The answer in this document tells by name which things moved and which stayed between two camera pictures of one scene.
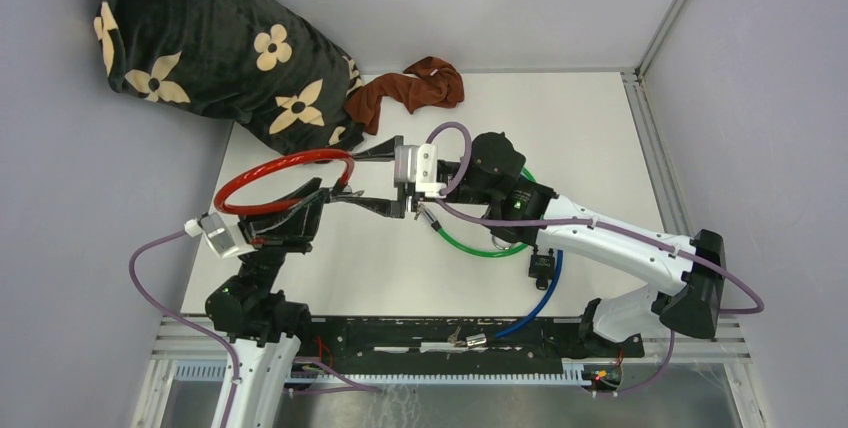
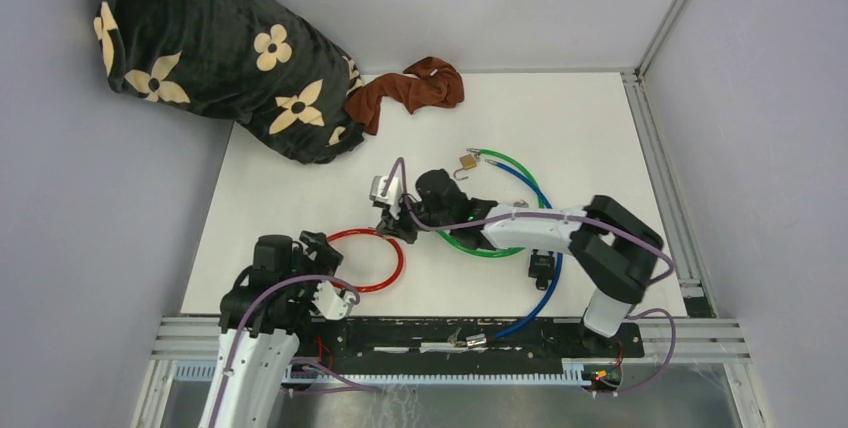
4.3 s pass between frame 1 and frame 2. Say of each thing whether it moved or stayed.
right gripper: moved
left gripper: moved
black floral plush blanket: stayed
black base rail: stayed
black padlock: stayed
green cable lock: stayed
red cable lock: moved
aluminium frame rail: stayed
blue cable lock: stayed
